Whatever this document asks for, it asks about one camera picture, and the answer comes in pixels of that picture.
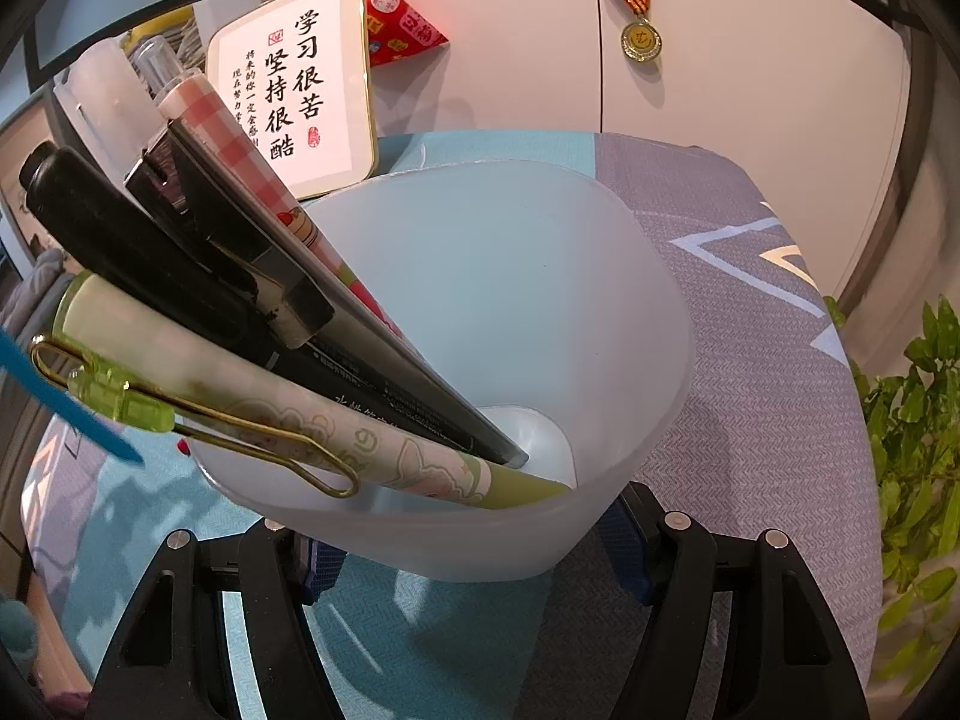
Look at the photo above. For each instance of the clear gel pen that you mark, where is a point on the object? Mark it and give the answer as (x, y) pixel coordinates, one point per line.
(157, 64)

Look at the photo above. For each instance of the white cabinet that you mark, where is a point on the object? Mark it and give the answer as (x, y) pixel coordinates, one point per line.
(750, 90)

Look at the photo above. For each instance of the green pen with gold clip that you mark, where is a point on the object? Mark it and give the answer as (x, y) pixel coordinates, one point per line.
(210, 375)

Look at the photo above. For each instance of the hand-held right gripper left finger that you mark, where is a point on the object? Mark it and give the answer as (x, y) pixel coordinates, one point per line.
(324, 570)

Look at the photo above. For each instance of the tall stack of papers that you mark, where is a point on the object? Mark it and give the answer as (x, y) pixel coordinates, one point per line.
(184, 37)

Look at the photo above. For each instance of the gold medal with striped ribbon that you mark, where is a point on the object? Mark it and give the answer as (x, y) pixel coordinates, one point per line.
(640, 39)

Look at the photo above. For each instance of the green leafy plant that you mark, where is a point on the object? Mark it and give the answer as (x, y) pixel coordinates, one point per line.
(922, 405)

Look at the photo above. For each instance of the gold framed calligraphy sign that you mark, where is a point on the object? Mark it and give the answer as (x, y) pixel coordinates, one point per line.
(315, 90)

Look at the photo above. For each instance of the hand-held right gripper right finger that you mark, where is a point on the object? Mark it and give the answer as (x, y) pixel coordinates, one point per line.
(624, 555)

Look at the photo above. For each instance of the black marker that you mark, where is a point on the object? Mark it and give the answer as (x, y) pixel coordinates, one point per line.
(112, 225)

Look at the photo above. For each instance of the red checked pen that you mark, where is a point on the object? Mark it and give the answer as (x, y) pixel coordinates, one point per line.
(240, 157)

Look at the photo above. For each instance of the translucent white plastic cup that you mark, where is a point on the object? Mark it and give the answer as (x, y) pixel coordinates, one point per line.
(525, 277)

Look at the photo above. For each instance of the blue pen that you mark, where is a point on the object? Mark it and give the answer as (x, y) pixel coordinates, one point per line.
(75, 405)

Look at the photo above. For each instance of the red pyramid hanging ornament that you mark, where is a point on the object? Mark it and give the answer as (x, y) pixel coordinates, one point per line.
(405, 30)

